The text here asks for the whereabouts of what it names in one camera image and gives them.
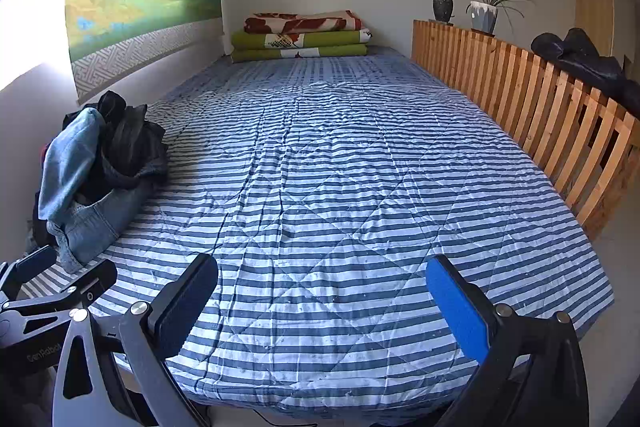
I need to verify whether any wooden slatted bed rail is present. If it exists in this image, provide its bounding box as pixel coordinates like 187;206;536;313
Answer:
411;19;640;240

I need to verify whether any black padded jacket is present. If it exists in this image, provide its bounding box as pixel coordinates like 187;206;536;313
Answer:
530;28;640;108

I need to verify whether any white potted plant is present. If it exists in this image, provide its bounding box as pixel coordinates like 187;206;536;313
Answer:
460;0;536;35

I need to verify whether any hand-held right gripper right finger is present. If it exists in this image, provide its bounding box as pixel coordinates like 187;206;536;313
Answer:
426;255;590;427

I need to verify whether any red cream folded blanket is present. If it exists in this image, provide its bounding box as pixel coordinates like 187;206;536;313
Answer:
243;10;363;34

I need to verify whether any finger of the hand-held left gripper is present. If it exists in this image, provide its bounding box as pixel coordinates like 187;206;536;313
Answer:
0;258;119;324
0;245;57;303

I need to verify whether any blue white striped bedspread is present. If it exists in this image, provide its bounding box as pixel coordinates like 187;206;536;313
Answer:
20;46;616;413

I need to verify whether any dark ceramic pot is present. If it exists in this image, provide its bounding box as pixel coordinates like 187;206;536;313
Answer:
432;0;455;25

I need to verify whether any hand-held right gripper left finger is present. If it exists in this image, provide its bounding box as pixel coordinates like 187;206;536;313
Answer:
52;253;219;427

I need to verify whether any green folded blanket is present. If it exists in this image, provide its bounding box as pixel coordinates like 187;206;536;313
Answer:
231;30;373;52
231;44;368;64

